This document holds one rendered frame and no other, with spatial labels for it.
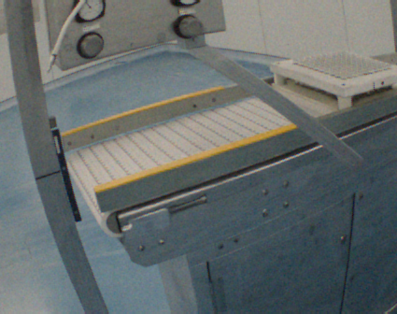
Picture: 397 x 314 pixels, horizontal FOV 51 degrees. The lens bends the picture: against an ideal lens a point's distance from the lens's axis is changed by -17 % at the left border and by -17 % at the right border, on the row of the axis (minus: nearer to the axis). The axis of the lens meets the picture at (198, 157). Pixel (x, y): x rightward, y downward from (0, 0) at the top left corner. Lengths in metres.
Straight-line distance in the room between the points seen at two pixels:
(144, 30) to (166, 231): 0.29
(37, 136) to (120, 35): 0.39
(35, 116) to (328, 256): 0.67
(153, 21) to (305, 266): 0.61
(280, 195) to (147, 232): 0.22
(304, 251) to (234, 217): 0.26
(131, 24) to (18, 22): 0.34
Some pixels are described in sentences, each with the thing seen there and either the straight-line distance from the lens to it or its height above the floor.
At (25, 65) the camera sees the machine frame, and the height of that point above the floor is 1.09.
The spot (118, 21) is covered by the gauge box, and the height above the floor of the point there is 1.15.
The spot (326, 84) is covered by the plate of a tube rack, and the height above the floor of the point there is 0.97.
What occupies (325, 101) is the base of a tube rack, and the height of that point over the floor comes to 0.93.
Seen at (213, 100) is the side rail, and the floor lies 0.92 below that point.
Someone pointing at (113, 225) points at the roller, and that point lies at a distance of 0.67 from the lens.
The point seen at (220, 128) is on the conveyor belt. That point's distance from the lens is 0.87.
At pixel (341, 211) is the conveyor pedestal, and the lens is 0.97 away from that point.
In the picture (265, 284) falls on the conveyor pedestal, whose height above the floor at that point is 0.61.
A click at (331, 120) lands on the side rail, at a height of 0.93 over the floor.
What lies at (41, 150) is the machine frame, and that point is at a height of 0.92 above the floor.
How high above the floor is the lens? 1.21
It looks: 24 degrees down
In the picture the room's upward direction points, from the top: 8 degrees counter-clockwise
